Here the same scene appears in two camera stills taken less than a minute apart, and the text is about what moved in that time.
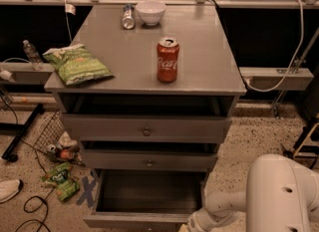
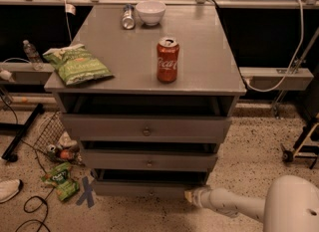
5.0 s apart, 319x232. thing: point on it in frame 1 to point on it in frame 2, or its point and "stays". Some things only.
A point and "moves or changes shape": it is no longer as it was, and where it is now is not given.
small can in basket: [51, 147] stays
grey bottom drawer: [147, 199] moves or changes shape
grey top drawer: [147, 128] stays
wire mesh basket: [55, 142] stays
